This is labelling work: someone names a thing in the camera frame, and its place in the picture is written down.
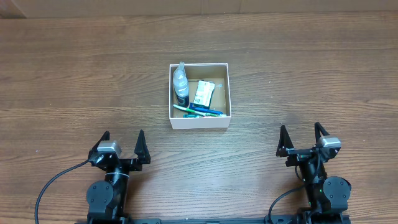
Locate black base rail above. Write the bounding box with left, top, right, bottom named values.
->
left=128, top=215, right=298, bottom=224

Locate white cardboard box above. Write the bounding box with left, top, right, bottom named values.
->
left=169, top=63, right=232, bottom=129

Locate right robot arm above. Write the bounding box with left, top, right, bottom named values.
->
left=266, top=122, right=352, bottom=223

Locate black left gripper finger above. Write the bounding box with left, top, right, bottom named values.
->
left=134, top=130, right=151, bottom=164
left=97, top=131, right=110, bottom=144

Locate blue disposable razor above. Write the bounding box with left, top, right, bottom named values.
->
left=189, top=103, right=223, bottom=115

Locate green soap packet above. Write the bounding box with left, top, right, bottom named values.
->
left=193, top=80, right=215, bottom=109

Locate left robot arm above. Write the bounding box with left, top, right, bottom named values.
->
left=86, top=130, right=151, bottom=223

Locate red green toothpaste tube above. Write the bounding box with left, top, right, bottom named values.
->
left=183, top=114, right=227, bottom=118

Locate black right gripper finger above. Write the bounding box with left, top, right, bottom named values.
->
left=276, top=125, right=294, bottom=157
left=314, top=122, right=330, bottom=143

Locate green white toothbrush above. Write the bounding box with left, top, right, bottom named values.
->
left=173, top=105, right=221, bottom=117

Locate clear foam pump bottle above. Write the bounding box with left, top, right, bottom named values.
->
left=173, top=62, right=189, bottom=107

